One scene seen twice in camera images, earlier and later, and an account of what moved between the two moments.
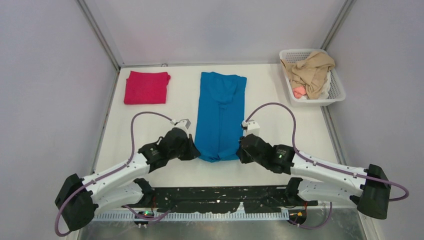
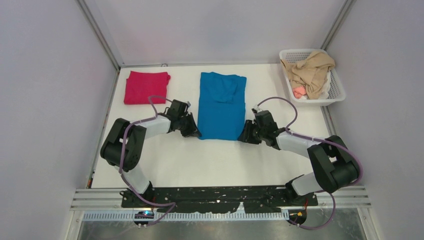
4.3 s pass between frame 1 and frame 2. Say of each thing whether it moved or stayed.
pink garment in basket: stayed
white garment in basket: stayed
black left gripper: moved
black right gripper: moved
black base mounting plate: stayed
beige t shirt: stayed
